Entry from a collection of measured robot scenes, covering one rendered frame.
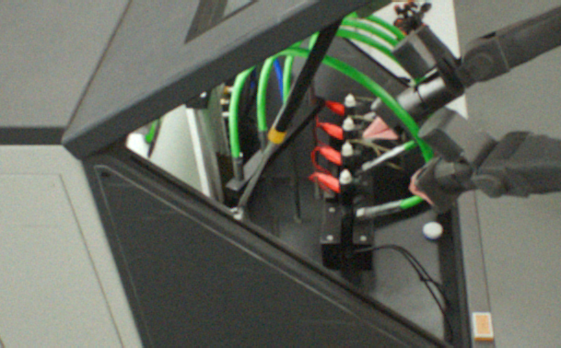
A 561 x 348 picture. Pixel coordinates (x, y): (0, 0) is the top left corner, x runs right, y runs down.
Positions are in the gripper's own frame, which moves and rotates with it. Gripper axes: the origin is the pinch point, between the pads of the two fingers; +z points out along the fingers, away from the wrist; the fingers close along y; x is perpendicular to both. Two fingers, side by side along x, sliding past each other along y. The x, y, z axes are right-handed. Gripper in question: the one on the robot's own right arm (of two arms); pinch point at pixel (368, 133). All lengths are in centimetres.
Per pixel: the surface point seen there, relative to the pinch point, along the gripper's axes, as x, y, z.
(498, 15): -256, -79, 90
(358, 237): 4.0, -15.7, 16.4
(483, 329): 17.1, -35.2, -1.2
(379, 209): 11.1, -8.7, 1.1
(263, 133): -1.0, 10.8, 19.0
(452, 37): -71, -17, 15
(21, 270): 48, 29, 27
